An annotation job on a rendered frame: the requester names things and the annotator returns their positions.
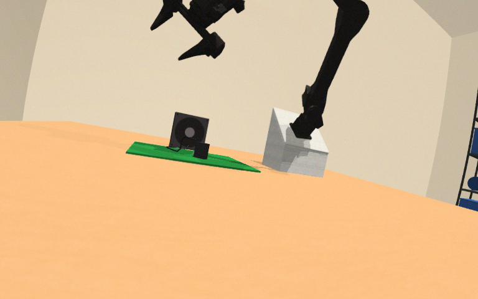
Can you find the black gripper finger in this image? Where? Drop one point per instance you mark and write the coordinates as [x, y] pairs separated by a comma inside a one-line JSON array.
[[201, 48], [165, 14]]

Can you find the green circuit board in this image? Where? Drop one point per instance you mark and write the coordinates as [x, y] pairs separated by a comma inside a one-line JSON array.
[[186, 156]]

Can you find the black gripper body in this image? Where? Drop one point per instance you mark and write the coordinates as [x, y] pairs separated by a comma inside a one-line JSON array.
[[196, 18]]

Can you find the black plug with cable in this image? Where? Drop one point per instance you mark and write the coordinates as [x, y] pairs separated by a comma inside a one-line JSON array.
[[201, 149]]

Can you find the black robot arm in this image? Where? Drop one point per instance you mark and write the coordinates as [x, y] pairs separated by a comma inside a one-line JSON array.
[[351, 16]]

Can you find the black cooling fan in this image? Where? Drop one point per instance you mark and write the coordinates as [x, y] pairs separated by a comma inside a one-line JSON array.
[[190, 126]]

